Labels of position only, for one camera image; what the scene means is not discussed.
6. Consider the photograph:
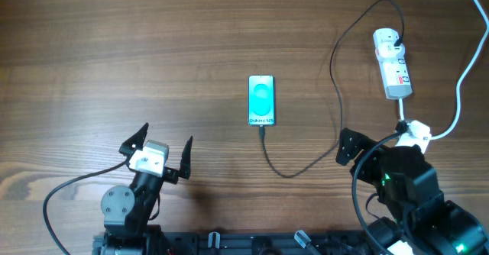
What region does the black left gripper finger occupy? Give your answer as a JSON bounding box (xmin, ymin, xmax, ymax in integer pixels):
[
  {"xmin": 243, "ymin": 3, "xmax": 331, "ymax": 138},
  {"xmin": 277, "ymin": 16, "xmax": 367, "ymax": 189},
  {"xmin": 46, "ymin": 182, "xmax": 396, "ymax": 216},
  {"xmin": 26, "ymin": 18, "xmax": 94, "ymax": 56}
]
[
  {"xmin": 179, "ymin": 137, "xmax": 193, "ymax": 179},
  {"xmin": 118, "ymin": 123, "xmax": 149, "ymax": 156}
]

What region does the black USB charging cable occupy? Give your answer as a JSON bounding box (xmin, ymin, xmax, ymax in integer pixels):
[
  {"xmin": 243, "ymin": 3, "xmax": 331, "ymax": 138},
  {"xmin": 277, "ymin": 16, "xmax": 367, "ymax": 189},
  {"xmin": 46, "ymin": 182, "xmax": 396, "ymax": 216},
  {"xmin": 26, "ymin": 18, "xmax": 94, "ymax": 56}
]
[{"xmin": 258, "ymin": 0, "xmax": 406, "ymax": 179}]

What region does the blue Galaxy smartphone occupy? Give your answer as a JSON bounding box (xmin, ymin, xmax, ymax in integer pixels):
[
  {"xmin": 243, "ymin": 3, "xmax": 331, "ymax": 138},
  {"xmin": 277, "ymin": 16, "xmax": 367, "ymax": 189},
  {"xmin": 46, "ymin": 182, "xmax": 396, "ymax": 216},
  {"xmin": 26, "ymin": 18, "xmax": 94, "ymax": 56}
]
[{"xmin": 248, "ymin": 75, "xmax": 276, "ymax": 126}]

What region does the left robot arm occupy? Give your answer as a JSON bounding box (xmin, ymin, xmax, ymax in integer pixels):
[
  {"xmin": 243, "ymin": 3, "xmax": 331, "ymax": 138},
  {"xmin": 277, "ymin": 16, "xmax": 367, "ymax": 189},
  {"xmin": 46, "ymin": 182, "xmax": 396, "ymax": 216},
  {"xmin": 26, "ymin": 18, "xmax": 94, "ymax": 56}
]
[{"xmin": 92, "ymin": 123, "xmax": 193, "ymax": 255}]

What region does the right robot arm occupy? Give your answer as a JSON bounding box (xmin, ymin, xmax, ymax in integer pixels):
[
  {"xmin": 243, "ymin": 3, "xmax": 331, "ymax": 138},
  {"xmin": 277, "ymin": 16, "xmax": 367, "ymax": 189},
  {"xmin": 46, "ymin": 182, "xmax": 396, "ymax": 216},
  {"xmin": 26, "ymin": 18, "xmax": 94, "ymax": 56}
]
[{"xmin": 336, "ymin": 123, "xmax": 488, "ymax": 254}]

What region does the white USB charger plug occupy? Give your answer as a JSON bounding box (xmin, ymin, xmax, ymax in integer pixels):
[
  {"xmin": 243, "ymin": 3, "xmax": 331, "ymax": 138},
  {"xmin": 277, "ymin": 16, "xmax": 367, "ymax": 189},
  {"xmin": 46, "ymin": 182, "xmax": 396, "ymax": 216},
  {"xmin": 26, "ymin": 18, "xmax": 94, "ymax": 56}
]
[{"xmin": 375, "ymin": 42, "xmax": 405, "ymax": 62}]

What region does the white power strip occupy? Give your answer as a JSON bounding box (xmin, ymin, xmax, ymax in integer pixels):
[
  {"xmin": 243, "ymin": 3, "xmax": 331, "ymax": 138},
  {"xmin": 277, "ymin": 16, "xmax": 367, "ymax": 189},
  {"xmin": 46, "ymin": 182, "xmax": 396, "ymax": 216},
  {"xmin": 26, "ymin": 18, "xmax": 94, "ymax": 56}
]
[{"xmin": 373, "ymin": 28, "xmax": 413, "ymax": 100}]

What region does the black left camera cable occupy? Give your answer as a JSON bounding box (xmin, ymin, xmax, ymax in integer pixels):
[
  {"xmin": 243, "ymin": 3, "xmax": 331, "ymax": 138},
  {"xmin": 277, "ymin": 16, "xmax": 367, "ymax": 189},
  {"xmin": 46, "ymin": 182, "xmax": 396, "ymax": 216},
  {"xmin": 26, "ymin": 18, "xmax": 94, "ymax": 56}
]
[{"xmin": 41, "ymin": 159, "xmax": 131, "ymax": 255}]

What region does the white power strip cord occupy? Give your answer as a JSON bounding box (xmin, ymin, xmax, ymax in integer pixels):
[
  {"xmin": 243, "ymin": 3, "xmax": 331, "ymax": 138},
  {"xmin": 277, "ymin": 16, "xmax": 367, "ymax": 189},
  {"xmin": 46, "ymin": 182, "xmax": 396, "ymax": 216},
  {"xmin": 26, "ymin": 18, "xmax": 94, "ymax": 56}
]
[{"xmin": 398, "ymin": 0, "xmax": 489, "ymax": 141}]

